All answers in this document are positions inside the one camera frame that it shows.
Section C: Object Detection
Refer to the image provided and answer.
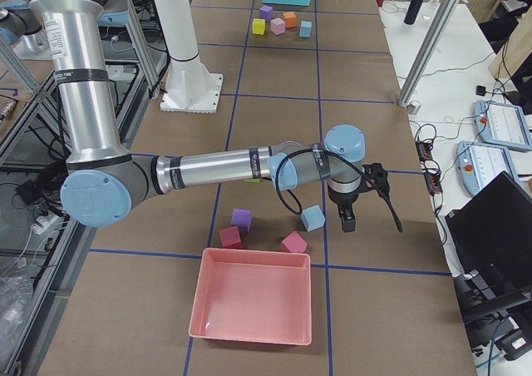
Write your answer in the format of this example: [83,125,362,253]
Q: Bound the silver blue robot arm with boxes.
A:
[1,0,50,60]
[28,0,365,232]

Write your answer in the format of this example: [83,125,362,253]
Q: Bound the light pink foam block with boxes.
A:
[269,17,286,36]

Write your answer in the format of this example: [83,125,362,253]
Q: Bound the white pedestal column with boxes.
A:
[154,0,224,114]

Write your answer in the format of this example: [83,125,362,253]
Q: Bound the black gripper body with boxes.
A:
[328,186,359,215]

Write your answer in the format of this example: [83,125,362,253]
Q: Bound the robot teach pendant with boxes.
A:
[456,141,520,196]
[472,100,531,152]

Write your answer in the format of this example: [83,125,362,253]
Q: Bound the yellow foam block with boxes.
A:
[252,18,266,36]

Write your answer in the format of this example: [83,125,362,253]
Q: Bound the light blue foam block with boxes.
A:
[298,20,313,38]
[301,205,326,231]

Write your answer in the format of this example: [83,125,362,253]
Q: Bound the purple foam block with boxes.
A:
[231,209,253,234]
[259,5,273,22]

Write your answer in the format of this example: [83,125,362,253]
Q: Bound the black laptop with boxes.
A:
[444,170,532,294]

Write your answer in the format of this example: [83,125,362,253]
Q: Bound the orange foam block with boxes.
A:
[283,12,298,29]

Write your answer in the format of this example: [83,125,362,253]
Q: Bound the dark red foam block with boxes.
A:
[219,226,244,250]

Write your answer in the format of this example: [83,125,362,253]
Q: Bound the aluminium frame post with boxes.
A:
[397,0,460,115]

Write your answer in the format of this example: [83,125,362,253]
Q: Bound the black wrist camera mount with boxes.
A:
[361,163,390,195]

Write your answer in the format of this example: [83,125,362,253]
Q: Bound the black water bottle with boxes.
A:
[403,0,424,25]

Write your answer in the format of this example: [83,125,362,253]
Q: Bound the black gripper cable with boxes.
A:
[275,144,405,234]

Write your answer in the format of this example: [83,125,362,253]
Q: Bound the pink plastic tray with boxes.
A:
[189,248,312,346]

